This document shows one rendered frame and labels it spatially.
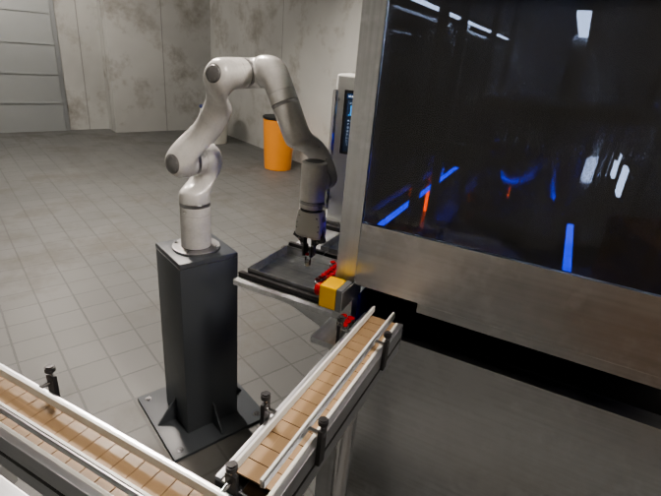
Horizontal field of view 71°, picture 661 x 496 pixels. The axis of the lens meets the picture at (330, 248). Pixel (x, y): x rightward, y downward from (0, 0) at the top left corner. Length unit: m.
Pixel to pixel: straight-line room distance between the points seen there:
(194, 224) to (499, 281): 1.16
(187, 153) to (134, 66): 7.42
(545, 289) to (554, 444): 0.45
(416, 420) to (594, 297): 0.65
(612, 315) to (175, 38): 8.77
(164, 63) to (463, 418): 8.51
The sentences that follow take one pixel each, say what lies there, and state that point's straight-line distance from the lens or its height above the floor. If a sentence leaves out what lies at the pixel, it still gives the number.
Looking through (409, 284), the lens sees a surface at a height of 1.06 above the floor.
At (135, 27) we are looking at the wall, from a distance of 9.15.
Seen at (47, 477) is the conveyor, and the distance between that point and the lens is 1.06.
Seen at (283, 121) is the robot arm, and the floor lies 1.43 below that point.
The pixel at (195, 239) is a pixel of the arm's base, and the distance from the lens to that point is 1.91.
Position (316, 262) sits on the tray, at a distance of 1.82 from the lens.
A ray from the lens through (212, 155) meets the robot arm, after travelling 1.86.
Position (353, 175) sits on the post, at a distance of 1.29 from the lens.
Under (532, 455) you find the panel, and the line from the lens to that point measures 1.53.
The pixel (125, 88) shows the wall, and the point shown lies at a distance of 9.12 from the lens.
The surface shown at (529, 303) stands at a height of 1.11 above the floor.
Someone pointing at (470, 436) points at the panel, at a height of 0.64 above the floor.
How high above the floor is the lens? 1.65
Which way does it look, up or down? 23 degrees down
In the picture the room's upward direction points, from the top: 5 degrees clockwise
